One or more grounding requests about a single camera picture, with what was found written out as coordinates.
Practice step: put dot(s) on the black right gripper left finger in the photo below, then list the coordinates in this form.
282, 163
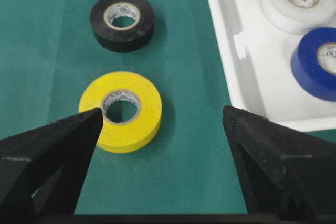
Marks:
43, 170

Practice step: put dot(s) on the blue tape roll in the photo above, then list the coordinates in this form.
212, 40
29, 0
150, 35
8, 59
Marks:
313, 63

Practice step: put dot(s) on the green table cloth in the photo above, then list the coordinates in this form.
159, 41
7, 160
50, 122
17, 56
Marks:
49, 56

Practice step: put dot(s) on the white plastic tray case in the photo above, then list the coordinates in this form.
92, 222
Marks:
256, 59

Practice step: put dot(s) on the yellow tape roll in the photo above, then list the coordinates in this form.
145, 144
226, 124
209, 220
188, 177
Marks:
131, 107

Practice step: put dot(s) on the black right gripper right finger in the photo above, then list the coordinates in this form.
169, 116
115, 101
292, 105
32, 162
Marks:
280, 170

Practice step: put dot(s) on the white tape roll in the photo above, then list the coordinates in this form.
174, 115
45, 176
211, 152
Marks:
298, 16

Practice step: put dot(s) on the black tape roll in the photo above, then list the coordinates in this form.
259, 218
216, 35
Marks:
122, 25

